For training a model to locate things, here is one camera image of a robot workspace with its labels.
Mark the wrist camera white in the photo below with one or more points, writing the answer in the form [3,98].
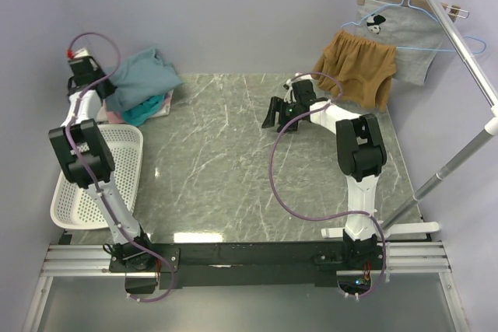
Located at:
[79,53]
[289,96]

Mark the grey panda shirt hanging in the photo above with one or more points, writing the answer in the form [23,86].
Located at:
[411,66]

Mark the brown shorts hanging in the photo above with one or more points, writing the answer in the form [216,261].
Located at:
[357,69]

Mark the light blue wire hanger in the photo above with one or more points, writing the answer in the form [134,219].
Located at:
[410,25]

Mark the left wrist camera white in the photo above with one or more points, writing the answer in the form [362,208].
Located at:
[79,53]

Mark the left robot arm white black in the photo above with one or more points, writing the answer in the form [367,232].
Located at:
[86,160]

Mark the aluminium frame rail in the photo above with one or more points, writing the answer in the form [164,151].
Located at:
[91,261]

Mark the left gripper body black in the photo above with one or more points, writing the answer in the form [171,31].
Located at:
[108,88]

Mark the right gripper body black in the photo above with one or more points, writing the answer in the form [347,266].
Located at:
[289,110]

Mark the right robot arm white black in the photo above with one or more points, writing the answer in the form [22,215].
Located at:
[361,156]

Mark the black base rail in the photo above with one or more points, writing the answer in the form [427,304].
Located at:
[166,267]

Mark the grey-blue t shirt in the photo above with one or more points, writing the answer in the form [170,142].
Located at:
[139,77]

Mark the metal clothes rack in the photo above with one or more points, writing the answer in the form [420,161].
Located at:
[446,118]

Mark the pink folded t shirt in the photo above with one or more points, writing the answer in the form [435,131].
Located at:
[114,118]

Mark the white plastic laundry basket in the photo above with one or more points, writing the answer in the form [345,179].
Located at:
[73,209]

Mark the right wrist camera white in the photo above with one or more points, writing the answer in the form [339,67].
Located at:
[289,96]

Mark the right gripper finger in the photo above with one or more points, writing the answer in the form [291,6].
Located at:
[276,106]
[284,119]

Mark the teal folded t shirt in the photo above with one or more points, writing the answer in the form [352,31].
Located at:
[139,114]

